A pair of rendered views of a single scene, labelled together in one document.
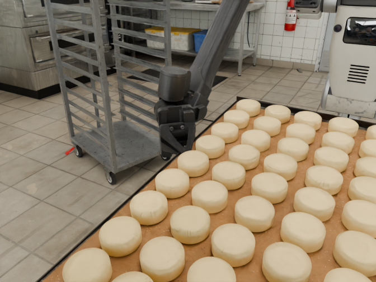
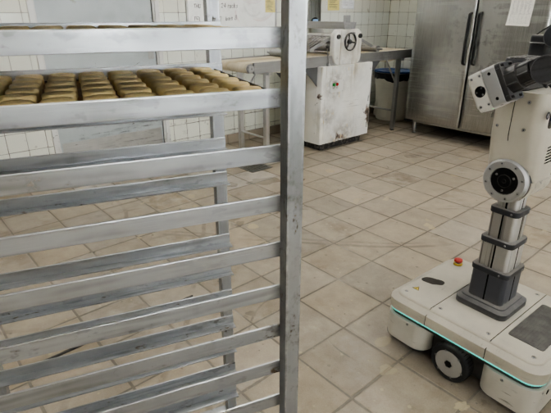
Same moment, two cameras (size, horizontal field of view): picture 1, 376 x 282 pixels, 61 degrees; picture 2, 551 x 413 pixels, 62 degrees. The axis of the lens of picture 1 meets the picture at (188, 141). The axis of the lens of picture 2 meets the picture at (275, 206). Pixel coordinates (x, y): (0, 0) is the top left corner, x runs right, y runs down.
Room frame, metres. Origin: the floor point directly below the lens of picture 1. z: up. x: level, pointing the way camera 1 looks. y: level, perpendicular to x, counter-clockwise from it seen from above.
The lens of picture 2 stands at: (1.47, 1.15, 1.36)
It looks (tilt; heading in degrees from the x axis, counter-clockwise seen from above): 23 degrees down; 290
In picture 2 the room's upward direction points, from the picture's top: straight up
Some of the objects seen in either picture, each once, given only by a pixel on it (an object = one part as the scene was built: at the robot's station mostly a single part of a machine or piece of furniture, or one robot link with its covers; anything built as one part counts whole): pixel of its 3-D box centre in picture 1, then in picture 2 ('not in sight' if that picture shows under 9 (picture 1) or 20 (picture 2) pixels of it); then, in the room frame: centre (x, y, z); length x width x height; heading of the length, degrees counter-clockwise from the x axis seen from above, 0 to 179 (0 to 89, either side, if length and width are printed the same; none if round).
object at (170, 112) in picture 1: (173, 125); not in sight; (0.59, 0.03, 0.94); 0.07 x 0.07 x 0.10; 13
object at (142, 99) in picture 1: (139, 98); (126, 374); (2.20, 0.35, 0.42); 0.64 x 0.03 x 0.03; 42
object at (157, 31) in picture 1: (161, 36); not in sight; (5.28, 0.41, 0.36); 0.47 x 0.39 x 0.26; 149
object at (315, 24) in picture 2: not in sight; (328, 24); (2.67, -3.86, 1.23); 0.58 x 0.19 x 0.07; 151
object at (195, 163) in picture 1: (193, 163); not in sight; (0.44, -0.01, 0.94); 0.05 x 0.05 x 0.02
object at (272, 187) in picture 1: (268, 187); not in sight; (0.37, -0.12, 0.94); 0.05 x 0.05 x 0.02
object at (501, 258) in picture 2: not in sight; (494, 279); (1.17, -0.64, 0.36); 0.13 x 0.13 x 0.40; 58
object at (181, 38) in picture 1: (183, 38); not in sight; (5.08, 0.06, 0.36); 0.47 x 0.38 x 0.26; 151
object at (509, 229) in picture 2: not in sight; (500, 252); (1.17, -0.64, 0.49); 0.11 x 0.11 x 0.40; 58
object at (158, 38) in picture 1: (135, 33); not in sight; (2.20, 0.35, 0.87); 0.64 x 0.03 x 0.03; 42
